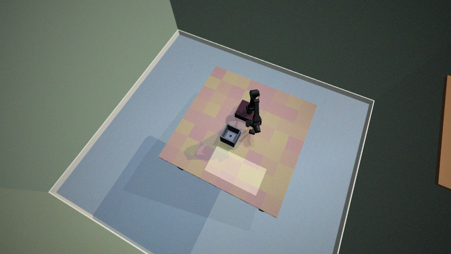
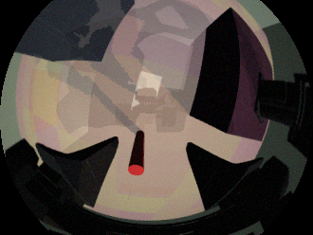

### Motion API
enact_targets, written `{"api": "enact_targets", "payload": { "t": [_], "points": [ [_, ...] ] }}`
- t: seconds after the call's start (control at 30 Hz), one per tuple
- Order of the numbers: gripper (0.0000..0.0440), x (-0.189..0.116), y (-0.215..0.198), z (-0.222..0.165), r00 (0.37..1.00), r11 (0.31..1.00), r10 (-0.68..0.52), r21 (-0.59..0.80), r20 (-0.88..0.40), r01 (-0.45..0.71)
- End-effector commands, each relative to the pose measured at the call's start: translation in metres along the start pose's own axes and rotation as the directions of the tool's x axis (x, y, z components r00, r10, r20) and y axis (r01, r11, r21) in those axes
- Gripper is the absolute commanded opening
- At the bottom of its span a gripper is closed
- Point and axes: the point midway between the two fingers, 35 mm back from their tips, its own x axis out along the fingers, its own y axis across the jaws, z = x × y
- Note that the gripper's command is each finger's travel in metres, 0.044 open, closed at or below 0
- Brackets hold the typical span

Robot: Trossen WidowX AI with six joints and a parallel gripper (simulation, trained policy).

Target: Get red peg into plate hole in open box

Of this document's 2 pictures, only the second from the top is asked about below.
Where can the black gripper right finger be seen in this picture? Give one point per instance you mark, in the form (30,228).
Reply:
(215,176)

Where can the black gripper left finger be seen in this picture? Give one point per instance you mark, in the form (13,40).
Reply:
(83,170)

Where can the dark red peg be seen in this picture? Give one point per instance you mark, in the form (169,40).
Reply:
(136,165)

